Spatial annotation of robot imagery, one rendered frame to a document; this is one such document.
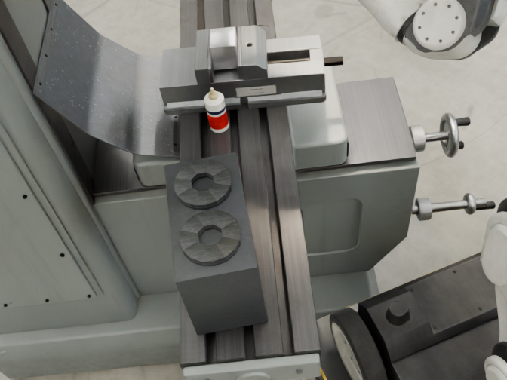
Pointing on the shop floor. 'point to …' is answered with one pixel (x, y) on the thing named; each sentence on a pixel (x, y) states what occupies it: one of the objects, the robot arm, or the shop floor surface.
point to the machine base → (144, 333)
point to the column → (49, 200)
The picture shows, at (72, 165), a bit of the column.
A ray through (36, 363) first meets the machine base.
